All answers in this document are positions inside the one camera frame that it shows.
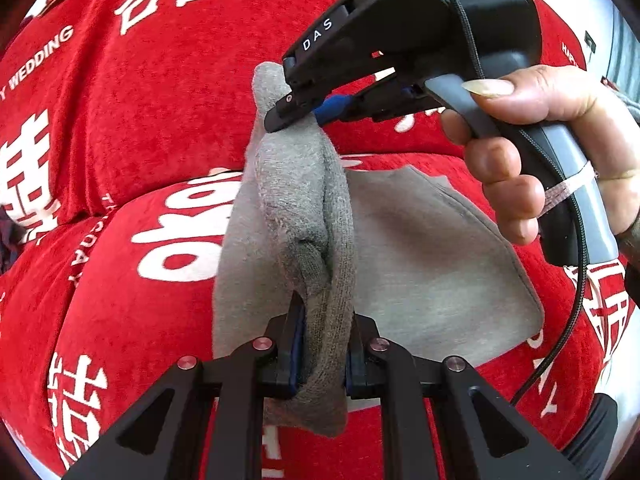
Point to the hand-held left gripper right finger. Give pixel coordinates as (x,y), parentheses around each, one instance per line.
(356,360)

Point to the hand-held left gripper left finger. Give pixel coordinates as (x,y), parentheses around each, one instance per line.
(298,340)

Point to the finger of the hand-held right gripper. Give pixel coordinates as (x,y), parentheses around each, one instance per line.
(285,112)
(335,107)

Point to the grey knit sweater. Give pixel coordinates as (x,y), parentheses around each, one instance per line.
(425,260)

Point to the person's right hand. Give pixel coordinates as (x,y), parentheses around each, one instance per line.
(590,120)

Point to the red printed blanket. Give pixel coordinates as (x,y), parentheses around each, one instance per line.
(150,110)

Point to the dark grey cloth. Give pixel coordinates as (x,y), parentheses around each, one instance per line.
(595,435)

